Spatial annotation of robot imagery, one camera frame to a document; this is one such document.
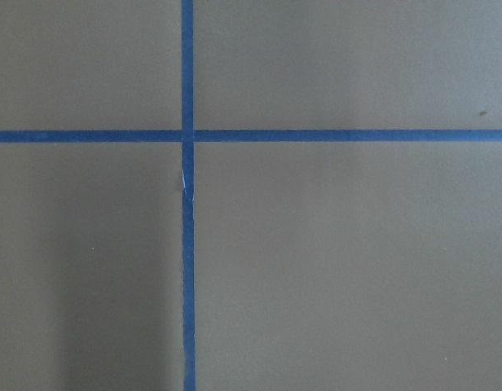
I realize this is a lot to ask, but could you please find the blue tape line crosswise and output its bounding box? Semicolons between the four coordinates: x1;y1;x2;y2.
0;130;502;143

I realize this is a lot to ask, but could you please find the blue tape line lengthwise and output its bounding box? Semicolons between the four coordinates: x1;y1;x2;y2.
181;0;196;391

